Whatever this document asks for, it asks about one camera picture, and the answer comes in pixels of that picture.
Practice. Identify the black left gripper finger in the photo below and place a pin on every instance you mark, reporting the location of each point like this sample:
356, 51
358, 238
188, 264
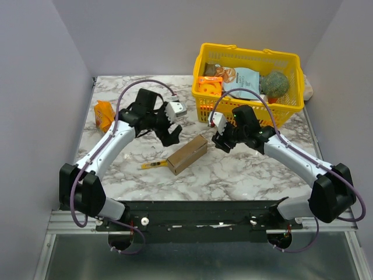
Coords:
174, 136
168, 139

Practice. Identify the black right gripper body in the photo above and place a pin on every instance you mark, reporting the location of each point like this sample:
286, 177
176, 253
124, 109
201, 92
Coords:
225, 138

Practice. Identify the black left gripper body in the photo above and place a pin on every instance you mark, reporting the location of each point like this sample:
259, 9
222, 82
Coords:
161, 122

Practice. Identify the yellow utility knife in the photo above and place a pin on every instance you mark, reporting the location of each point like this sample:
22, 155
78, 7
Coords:
162, 163

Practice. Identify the brown cardboard express box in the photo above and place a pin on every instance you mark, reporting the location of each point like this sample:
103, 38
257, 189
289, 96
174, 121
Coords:
187, 155

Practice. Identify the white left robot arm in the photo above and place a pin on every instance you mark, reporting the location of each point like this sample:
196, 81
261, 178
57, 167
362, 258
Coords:
80, 187

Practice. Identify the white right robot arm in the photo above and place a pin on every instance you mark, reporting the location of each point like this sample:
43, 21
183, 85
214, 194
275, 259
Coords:
331, 184

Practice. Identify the orange snack box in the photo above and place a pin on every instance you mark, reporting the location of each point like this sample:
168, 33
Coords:
210, 85

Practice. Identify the orange snack bag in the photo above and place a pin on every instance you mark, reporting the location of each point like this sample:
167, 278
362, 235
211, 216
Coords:
104, 115

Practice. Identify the light blue snack pouch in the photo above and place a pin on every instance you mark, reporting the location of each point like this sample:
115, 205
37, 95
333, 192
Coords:
234, 78

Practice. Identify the yellow plastic shopping basket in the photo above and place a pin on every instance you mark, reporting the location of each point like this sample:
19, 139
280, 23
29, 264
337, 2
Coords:
264, 62

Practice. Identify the green round melon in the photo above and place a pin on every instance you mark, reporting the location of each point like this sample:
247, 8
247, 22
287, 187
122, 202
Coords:
274, 84

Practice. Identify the dark brown packet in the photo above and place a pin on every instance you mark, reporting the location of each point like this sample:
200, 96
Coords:
209, 70

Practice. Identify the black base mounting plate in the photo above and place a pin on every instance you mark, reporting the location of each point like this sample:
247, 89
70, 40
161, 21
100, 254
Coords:
155, 222

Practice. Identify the white bag behind basket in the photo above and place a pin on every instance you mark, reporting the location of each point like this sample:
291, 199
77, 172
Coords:
308, 90

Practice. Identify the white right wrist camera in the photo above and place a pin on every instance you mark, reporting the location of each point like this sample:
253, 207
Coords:
218, 121

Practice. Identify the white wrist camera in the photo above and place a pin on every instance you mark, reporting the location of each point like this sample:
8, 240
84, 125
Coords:
175, 110
218, 121

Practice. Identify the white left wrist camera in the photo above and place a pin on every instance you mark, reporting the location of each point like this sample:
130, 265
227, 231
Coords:
175, 110

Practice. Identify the aluminium extrusion rail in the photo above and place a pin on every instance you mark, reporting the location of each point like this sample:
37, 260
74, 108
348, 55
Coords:
61, 222

